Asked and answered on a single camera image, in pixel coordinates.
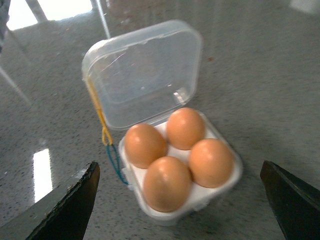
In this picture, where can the brown egg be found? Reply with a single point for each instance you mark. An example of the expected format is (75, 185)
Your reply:
(167, 184)
(211, 163)
(184, 128)
(143, 144)

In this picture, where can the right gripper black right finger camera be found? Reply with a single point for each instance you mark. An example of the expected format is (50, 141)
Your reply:
(294, 203)

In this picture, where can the clear plastic egg box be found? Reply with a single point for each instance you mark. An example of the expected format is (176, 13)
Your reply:
(142, 77)

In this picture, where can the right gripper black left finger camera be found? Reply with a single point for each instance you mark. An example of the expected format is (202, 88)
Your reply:
(63, 214)

